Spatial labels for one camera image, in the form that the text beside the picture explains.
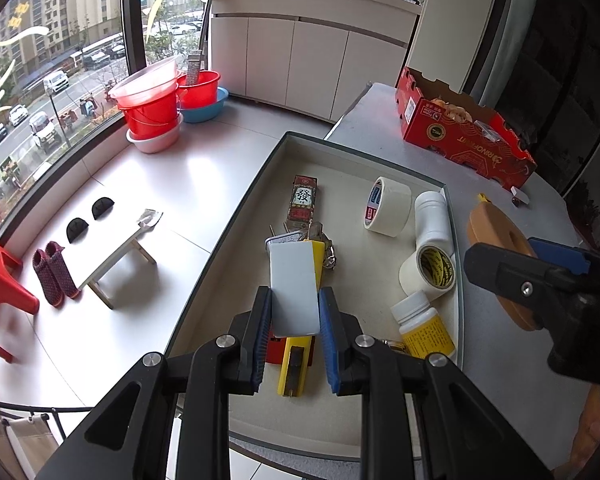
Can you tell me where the grey rectangular card box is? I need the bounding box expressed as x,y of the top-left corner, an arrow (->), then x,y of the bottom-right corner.
269,241 -> 322,339

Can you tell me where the tape roll red blue print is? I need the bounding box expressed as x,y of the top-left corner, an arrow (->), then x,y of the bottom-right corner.
363,176 -> 412,237

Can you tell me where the red bucket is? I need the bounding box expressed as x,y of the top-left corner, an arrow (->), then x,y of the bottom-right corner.
117,87 -> 181,136

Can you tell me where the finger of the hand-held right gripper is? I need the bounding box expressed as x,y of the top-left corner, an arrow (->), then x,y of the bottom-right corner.
528,237 -> 600,286
463,242 -> 588,332

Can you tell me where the red black printed box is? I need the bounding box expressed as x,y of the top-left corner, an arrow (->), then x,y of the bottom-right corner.
284,175 -> 321,235

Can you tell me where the low white stool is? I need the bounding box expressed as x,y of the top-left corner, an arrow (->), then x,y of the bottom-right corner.
77,208 -> 163,310

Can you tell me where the red plastic stool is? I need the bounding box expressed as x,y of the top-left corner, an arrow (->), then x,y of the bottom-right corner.
0,235 -> 41,365

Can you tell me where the large white bottle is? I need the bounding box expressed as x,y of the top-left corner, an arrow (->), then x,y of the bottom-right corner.
413,190 -> 455,261

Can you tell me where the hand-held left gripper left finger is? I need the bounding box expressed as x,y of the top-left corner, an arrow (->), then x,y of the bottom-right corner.
32,286 -> 273,480

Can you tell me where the small white bottle yellow label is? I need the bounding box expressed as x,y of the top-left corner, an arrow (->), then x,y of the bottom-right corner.
390,290 -> 457,360

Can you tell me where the beige cloth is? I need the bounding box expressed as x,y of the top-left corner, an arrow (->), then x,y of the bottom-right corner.
0,412 -> 63,480

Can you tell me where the large yellow utility knife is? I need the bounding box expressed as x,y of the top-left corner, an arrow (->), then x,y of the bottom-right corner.
278,240 -> 327,397

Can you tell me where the red cardboard box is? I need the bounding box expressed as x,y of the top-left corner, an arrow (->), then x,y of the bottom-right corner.
395,66 -> 537,191

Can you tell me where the small red box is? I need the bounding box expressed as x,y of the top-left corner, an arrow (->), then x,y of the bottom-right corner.
266,337 -> 287,367

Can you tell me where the white felt table cover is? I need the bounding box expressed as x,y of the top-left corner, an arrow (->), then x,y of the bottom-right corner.
325,82 -> 598,471

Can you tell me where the white balcony cabinet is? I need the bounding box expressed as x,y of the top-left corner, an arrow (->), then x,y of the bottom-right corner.
207,0 -> 423,123

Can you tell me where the red basin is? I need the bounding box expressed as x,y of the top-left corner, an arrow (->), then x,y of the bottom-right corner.
176,70 -> 222,110

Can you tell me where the person's right hand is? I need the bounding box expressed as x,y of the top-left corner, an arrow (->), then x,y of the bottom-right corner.
567,385 -> 600,468

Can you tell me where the pink translucent bucket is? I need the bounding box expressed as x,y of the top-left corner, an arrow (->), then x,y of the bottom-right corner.
109,55 -> 181,108

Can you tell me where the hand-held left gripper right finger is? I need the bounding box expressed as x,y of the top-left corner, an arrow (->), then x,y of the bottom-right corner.
318,287 -> 556,480

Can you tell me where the crumpled grey cloth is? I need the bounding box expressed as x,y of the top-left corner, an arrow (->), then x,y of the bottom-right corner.
137,208 -> 163,231

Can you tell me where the white basin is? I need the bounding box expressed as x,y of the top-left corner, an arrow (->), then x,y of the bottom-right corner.
126,112 -> 185,155

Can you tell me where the wooden ring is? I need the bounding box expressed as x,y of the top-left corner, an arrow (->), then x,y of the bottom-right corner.
467,201 -> 546,332

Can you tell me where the mop with metal pole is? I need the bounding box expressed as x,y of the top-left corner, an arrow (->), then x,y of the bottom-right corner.
185,0 -> 226,88

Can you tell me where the black half-round pad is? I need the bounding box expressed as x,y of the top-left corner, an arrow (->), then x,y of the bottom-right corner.
66,217 -> 91,242
91,196 -> 116,221

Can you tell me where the grey plug adapter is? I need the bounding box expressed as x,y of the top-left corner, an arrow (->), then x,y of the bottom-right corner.
265,224 -> 306,251

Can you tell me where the blue basin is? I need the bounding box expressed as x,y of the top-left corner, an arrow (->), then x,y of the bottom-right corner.
180,86 -> 229,124

